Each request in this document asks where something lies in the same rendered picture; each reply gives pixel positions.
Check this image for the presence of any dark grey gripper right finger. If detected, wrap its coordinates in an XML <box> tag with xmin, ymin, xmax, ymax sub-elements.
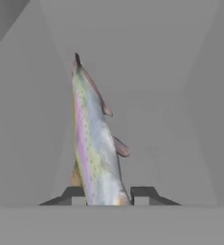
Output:
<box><xmin>129</xmin><ymin>186</ymin><xmax>182</xmax><ymax>207</ymax></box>

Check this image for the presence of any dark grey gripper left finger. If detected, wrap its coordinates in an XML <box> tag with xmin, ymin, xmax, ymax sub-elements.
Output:
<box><xmin>38</xmin><ymin>186</ymin><xmax>88</xmax><ymax>207</ymax></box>

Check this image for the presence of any silver pink rainbow trout fish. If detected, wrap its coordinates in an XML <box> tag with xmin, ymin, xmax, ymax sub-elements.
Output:
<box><xmin>70</xmin><ymin>52</ymin><xmax>132</xmax><ymax>207</ymax></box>

